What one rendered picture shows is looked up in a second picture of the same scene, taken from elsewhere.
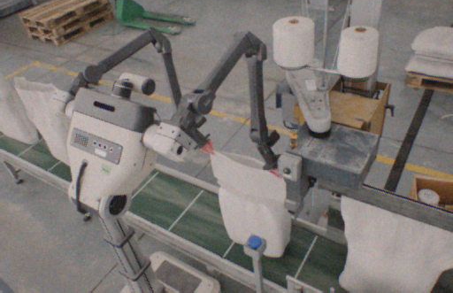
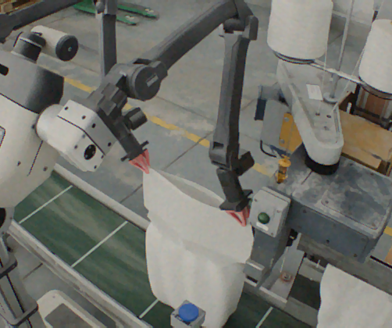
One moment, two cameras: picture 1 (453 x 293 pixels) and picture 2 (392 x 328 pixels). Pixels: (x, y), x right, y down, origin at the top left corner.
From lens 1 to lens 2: 0.44 m
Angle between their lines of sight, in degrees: 3
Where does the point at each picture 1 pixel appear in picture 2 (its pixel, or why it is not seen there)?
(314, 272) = not seen: outside the picture
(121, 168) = not seen: outside the picture
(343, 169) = (352, 228)
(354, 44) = (390, 41)
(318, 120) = (326, 144)
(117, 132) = (3, 107)
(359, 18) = (390, 15)
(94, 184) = not seen: outside the picture
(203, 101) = (146, 76)
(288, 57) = (291, 41)
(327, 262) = not seen: outside the picture
